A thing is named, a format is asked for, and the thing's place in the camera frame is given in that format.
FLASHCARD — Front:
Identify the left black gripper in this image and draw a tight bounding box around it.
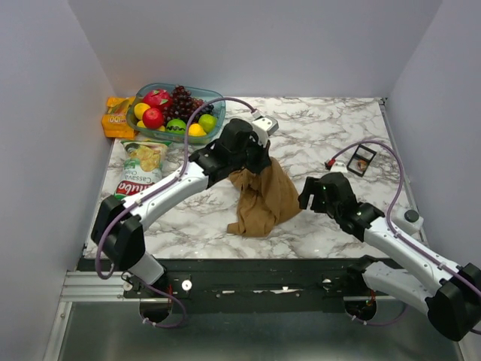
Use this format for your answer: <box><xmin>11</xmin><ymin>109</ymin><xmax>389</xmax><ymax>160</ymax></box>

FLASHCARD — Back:
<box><xmin>231</xmin><ymin>134</ymin><xmax>273</xmax><ymax>176</ymax></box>

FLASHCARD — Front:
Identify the brown clothing garment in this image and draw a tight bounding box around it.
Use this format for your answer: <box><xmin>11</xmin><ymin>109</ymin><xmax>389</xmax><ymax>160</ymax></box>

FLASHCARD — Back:
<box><xmin>227</xmin><ymin>157</ymin><xmax>301</xmax><ymax>238</ymax></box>

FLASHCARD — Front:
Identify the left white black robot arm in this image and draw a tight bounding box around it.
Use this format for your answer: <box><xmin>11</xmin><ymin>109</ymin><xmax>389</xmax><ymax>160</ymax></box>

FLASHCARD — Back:
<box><xmin>91</xmin><ymin>117</ymin><xmax>278</xmax><ymax>297</ymax></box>

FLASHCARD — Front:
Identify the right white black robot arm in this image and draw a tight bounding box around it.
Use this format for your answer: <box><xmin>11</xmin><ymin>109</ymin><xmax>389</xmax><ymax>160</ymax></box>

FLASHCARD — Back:
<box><xmin>298</xmin><ymin>172</ymin><xmax>480</xmax><ymax>341</ymax></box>

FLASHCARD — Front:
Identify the orange brooch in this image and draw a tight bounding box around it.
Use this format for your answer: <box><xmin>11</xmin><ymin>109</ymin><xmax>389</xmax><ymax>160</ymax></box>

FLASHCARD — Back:
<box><xmin>357</xmin><ymin>160</ymin><xmax>368</xmax><ymax>169</ymax></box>

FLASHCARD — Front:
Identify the black brooch display box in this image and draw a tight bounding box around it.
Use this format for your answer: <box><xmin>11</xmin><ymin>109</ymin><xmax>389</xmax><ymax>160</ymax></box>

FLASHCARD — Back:
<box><xmin>347</xmin><ymin>144</ymin><xmax>377</xmax><ymax>177</ymax></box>

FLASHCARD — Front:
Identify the green lime right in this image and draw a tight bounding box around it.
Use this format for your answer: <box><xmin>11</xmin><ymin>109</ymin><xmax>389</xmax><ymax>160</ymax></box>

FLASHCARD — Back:
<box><xmin>198</xmin><ymin>114</ymin><xmax>217</xmax><ymax>133</ymax></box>

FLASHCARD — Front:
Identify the yellow lemon front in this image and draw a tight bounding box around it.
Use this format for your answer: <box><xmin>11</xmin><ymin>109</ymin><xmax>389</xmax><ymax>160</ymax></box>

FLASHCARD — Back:
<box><xmin>188</xmin><ymin>123</ymin><xmax>207</xmax><ymax>137</ymax></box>

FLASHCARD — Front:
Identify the yellow lemon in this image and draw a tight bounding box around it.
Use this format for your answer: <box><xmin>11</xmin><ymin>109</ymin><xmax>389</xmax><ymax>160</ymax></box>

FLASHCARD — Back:
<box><xmin>188</xmin><ymin>123</ymin><xmax>207</xmax><ymax>137</ymax></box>
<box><xmin>134</xmin><ymin>102</ymin><xmax>150</xmax><ymax>120</ymax></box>

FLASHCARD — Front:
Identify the clear teal fruit bowl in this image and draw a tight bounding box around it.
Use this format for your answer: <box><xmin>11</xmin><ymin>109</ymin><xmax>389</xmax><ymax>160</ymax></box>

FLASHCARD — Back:
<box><xmin>126</xmin><ymin>83</ymin><xmax>225</xmax><ymax>144</ymax></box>

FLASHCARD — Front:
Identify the purple grape bunch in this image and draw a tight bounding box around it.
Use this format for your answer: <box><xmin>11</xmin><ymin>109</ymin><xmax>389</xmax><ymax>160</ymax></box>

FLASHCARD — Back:
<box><xmin>162</xmin><ymin>86</ymin><xmax>205</xmax><ymax>123</ymax></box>

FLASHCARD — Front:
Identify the white bottle black cap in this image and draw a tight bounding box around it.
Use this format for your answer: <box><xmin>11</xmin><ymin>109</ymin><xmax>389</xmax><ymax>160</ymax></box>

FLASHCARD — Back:
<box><xmin>392</xmin><ymin>208</ymin><xmax>424</xmax><ymax>235</ymax></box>

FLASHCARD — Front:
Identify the red apple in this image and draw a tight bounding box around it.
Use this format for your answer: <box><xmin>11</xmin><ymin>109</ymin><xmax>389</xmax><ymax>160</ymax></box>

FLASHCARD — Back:
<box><xmin>142</xmin><ymin>108</ymin><xmax>165</xmax><ymax>129</ymax></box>

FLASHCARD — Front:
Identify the red dragon fruit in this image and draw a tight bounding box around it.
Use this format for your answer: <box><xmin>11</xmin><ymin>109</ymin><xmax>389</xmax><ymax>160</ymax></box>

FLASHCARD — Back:
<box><xmin>143</xmin><ymin>89</ymin><xmax>173</xmax><ymax>111</ymax></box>

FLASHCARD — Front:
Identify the green cassava chips bag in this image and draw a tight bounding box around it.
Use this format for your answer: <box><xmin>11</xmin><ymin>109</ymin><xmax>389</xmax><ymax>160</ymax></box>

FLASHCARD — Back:
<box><xmin>113</xmin><ymin>140</ymin><xmax>171</xmax><ymax>199</ymax></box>

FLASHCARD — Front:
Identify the yellow lemon left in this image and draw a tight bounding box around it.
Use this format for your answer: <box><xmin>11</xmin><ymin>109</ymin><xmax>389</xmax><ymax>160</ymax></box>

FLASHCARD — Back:
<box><xmin>134</xmin><ymin>102</ymin><xmax>150</xmax><ymax>120</ymax></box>

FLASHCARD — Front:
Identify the orange snack packet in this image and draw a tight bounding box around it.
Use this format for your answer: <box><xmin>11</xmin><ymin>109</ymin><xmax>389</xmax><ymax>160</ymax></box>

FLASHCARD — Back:
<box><xmin>101</xmin><ymin>96</ymin><xmax>136</xmax><ymax>139</ymax></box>

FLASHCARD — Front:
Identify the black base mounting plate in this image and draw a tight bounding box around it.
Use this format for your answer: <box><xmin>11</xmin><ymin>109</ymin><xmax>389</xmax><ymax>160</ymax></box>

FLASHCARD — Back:
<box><xmin>77</xmin><ymin>257</ymin><xmax>392</xmax><ymax>315</ymax></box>

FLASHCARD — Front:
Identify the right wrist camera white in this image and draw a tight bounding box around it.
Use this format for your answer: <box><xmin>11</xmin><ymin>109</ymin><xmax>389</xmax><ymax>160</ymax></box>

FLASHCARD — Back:
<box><xmin>325</xmin><ymin>159</ymin><xmax>348</xmax><ymax>174</ymax></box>

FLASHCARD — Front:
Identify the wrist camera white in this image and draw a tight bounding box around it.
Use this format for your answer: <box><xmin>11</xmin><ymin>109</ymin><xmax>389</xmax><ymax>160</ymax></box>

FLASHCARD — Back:
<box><xmin>251</xmin><ymin>117</ymin><xmax>279</xmax><ymax>147</ymax></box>
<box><xmin>325</xmin><ymin>159</ymin><xmax>348</xmax><ymax>174</ymax></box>

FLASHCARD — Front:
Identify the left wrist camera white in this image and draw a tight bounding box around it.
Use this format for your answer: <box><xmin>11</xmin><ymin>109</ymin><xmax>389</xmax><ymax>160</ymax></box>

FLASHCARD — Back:
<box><xmin>251</xmin><ymin>117</ymin><xmax>279</xmax><ymax>147</ymax></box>

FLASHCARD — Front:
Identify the aluminium frame rail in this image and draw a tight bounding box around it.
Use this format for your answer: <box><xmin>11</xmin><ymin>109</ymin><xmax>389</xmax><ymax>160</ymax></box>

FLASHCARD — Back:
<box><xmin>60</xmin><ymin>272</ymin><xmax>132</xmax><ymax>302</ymax></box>

